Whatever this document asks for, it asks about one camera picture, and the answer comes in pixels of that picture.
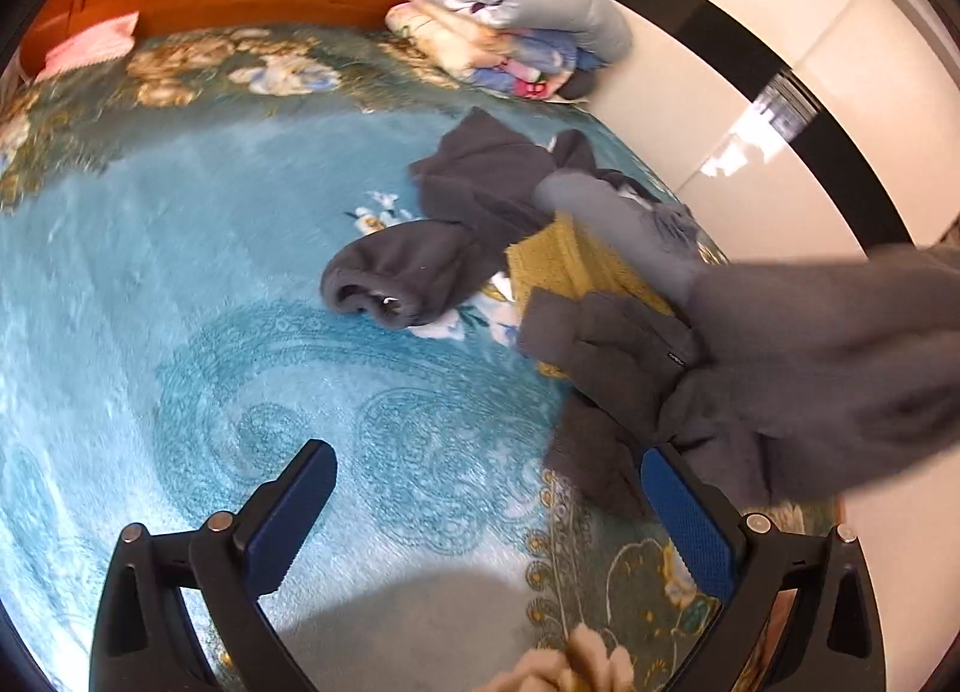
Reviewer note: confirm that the floral folded quilt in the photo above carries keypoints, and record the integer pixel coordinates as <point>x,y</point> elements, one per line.
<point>523,63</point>

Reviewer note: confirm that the mustard yellow knit sweater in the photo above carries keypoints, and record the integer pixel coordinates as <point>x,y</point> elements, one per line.
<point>566,260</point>

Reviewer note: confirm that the grey sweatpants with cartoon print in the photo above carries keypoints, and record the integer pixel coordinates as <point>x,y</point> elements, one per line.
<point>773,382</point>

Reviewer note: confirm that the teal floral bed blanket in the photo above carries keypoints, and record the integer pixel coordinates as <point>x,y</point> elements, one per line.
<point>166,218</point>

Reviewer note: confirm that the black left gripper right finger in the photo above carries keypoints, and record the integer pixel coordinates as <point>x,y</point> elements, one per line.
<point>832,639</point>

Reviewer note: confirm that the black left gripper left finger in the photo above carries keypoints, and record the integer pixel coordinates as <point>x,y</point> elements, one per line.
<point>143,637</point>

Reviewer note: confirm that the person's hand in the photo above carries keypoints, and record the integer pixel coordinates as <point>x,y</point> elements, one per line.
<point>585,665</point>

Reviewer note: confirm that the dark navy fleece garment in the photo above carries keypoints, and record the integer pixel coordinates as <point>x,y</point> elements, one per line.
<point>475,193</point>

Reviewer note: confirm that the light blue-grey garment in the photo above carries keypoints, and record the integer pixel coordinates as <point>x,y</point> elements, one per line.
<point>661,242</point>

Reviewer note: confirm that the pink cloth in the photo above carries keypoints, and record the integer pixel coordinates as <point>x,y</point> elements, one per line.
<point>108,40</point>

